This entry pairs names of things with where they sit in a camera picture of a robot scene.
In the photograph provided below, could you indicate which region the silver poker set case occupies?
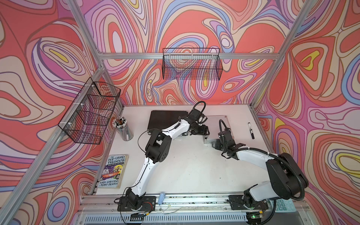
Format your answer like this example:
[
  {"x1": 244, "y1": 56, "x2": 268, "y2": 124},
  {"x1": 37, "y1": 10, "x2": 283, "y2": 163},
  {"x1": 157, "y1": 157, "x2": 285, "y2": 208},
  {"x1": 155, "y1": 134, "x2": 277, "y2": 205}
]
[{"x1": 203, "y1": 115, "x2": 231, "y2": 146}]

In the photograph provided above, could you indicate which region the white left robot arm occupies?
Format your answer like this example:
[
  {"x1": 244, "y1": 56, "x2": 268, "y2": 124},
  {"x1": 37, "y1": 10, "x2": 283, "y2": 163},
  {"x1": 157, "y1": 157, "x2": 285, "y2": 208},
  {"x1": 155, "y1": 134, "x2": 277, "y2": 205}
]
[{"x1": 114, "y1": 101, "x2": 210, "y2": 212}]

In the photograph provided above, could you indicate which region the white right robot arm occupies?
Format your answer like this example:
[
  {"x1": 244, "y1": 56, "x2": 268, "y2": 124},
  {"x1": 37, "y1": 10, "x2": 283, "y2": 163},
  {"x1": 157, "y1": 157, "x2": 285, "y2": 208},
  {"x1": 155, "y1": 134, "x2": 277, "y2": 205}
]
[{"x1": 215, "y1": 119, "x2": 309, "y2": 209}]

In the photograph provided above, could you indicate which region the black poker set case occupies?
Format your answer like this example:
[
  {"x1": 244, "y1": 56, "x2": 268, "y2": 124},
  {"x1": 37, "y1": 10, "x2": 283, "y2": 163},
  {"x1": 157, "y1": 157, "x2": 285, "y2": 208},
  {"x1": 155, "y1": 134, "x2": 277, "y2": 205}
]
[{"x1": 147, "y1": 110, "x2": 188, "y2": 135}]

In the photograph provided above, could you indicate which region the black marker pen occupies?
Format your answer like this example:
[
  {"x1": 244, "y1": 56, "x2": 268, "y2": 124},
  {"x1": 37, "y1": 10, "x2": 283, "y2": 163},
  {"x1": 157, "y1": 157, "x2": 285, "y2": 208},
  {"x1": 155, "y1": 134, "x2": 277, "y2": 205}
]
[{"x1": 248, "y1": 122, "x2": 255, "y2": 140}]

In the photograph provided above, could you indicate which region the clear plastic pencil jar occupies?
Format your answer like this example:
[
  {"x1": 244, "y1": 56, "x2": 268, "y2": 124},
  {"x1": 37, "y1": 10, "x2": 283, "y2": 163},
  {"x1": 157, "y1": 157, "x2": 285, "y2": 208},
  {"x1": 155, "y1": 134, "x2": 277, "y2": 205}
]
[{"x1": 112, "y1": 117, "x2": 133, "y2": 141}]

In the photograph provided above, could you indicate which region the small blue cylinder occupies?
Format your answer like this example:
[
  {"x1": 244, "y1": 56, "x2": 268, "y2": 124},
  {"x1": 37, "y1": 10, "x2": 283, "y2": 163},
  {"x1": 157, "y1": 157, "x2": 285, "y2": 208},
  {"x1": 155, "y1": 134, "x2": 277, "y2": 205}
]
[{"x1": 157, "y1": 192, "x2": 166, "y2": 205}]

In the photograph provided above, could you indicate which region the light green calculator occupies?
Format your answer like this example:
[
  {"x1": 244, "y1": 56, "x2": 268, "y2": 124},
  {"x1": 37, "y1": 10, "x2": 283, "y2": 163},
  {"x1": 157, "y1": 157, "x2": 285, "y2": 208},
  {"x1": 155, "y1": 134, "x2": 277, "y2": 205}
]
[{"x1": 275, "y1": 199, "x2": 296, "y2": 213}]

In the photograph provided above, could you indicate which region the treehouse children's book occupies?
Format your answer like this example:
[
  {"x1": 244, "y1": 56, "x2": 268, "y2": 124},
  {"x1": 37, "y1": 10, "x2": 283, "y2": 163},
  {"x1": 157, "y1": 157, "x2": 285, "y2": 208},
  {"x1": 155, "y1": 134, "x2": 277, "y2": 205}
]
[{"x1": 97, "y1": 154, "x2": 129, "y2": 188}]

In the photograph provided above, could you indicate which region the black wire basket back wall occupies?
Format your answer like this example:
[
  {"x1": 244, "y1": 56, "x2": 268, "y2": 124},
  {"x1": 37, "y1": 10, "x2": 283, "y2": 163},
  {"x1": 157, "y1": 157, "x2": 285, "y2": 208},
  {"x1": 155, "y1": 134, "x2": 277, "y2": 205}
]
[{"x1": 162, "y1": 47, "x2": 223, "y2": 81}]

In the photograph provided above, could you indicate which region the black wire basket wall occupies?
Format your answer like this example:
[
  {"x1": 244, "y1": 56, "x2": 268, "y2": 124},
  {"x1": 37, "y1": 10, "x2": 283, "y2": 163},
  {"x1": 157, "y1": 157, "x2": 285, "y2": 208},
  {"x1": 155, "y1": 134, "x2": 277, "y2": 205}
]
[
  {"x1": 162, "y1": 47, "x2": 223, "y2": 81},
  {"x1": 58, "y1": 78, "x2": 121, "y2": 144}
]

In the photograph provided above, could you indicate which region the black wire basket left wall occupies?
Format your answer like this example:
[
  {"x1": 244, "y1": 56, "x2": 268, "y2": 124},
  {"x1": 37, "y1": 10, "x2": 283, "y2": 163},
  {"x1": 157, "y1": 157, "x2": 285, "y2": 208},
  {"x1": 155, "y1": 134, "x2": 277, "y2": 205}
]
[{"x1": 58, "y1": 78, "x2": 121, "y2": 144}]

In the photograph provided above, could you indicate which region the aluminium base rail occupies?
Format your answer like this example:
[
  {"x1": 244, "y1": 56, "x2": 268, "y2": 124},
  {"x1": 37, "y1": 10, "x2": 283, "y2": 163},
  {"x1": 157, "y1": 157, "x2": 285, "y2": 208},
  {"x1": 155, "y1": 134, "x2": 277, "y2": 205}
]
[{"x1": 71, "y1": 193, "x2": 320, "y2": 225}]

